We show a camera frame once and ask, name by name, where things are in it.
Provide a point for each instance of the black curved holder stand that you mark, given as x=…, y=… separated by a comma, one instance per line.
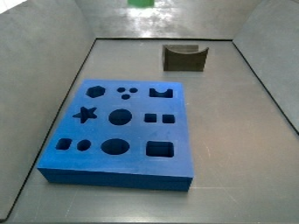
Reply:
x=184, y=58

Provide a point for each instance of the blue foam shape-sorter block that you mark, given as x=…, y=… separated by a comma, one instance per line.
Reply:
x=122, y=137

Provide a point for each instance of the green hexagonal prism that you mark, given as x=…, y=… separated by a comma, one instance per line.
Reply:
x=142, y=3

